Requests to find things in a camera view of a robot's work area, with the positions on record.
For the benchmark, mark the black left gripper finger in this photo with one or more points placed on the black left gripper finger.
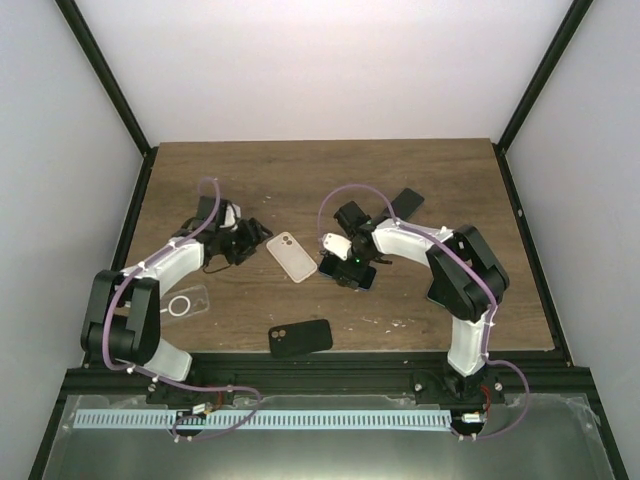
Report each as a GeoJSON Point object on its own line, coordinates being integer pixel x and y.
{"type": "Point", "coordinates": [256, 233]}
{"type": "Point", "coordinates": [239, 251]}

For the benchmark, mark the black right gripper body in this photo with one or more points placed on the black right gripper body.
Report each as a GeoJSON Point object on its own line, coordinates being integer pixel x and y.
{"type": "Point", "coordinates": [357, 271]}

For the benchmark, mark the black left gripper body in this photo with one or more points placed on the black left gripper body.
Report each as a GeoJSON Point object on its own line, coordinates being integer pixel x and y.
{"type": "Point", "coordinates": [228, 241]}

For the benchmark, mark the blue smartphone black screen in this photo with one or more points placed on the blue smartphone black screen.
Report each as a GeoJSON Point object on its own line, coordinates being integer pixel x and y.
{"type": "Point", "coordinates": [352, 273]}

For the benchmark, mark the pale pink phone case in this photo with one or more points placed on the pale pink phone case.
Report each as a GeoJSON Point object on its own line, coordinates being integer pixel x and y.
{"type": "Point", "coordinates": [291, 257]}

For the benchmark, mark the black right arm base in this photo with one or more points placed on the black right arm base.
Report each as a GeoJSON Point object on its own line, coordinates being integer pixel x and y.
{"type": "Point", "coordinates": [448, 388]}

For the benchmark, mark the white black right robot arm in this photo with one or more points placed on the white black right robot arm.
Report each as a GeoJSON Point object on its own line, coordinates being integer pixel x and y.
{"type": "Point", "coordinates": [468, 280]}

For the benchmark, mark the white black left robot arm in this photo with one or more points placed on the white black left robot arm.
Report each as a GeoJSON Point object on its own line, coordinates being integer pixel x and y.
{"type": "Point", "coordinates": [122, 324]}

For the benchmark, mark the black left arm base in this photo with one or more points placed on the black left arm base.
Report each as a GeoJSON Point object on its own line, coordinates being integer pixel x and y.
{"type": "Point", "coordinates": [162, 393]}

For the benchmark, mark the dark green phone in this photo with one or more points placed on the dark green phone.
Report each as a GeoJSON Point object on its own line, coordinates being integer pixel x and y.
{"type": "Point", "coordinates": [406, 203]}

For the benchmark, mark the clear magsafe phone case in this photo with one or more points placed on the clear magsafe phone case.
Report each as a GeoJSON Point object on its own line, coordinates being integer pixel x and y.
{"type": "Point", "coordinates": [181, 305]}

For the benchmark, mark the black phone case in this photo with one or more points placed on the black phone case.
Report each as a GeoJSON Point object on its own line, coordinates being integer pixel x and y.
{"type": "Point", "coordinates": [300, 338]}

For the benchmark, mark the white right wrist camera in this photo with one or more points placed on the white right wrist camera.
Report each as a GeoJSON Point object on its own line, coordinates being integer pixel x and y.
{"type": "Point", "coordinates": [337, 245]}

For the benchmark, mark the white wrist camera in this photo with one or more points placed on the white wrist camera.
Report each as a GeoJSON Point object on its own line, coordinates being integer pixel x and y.
{"type": "Point", "coordinates": [232, 215]}
{"type": "Point", "coordinates": [337, 245]}

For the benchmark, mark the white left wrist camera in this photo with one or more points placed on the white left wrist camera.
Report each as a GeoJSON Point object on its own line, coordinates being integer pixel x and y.
{"type": "Point", "coordinates": [232, 215]}

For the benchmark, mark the light blue slotted cable duct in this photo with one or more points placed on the light blue slotted cable duct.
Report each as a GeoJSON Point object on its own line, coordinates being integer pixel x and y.
{"type": "Point", "coordinates": [404, 420]}

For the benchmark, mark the black aluminium frame rail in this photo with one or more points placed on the black aluminium frame rail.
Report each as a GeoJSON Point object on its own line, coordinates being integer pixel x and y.
{"type": "Point", "coordinates": [343, 374]}

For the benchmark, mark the left black frame post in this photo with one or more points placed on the left black frame post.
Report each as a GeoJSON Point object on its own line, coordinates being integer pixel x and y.
{"type": "Point", "coordinates": [80, 29]}

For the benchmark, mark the black frame post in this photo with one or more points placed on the black frame post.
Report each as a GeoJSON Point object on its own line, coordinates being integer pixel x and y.
{"type": "Point", "coordinates": [80, 29]}
{"type": "Point", "coordinates": [554, 52]}

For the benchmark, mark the right black frame post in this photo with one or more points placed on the right black frame post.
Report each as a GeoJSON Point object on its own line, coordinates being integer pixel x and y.
{"type": "Point", "coordinates": [554, 52]}

